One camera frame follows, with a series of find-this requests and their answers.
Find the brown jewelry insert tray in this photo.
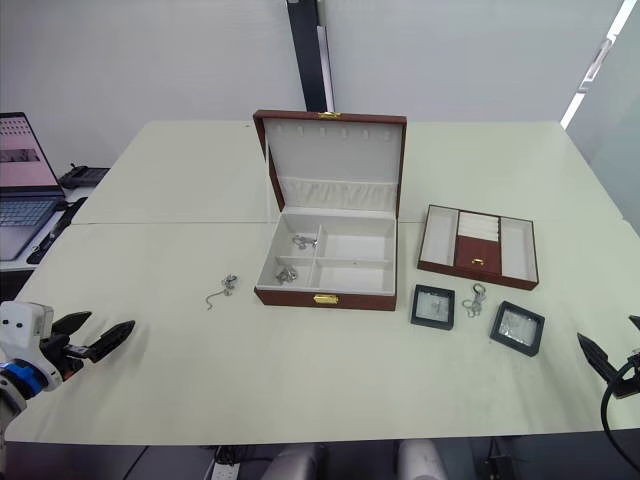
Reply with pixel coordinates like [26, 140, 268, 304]
[417, 203, 540, 292]

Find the black desk phone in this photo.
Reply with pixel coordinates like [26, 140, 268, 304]
[59, 163, 110, 189]

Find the open laptop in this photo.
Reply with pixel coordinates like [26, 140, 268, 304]
[0, 112, 69, 262]

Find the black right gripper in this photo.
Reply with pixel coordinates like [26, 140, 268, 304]
[577, 314, 640, 400]

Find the black square display case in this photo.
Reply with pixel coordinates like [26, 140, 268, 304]
[410, 284, 457, 330]
[489, 300, 546, 357]

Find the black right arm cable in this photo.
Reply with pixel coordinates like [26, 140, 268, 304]
[600, 364, 640, 480]

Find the black wall pillar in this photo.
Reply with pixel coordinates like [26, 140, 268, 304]
[285, 0, 335, 114]

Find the brown open jewelry box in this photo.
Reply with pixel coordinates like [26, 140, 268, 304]
[253, 109, 409, 312]

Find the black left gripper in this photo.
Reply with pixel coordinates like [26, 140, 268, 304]
[39, 310, 137, 381]

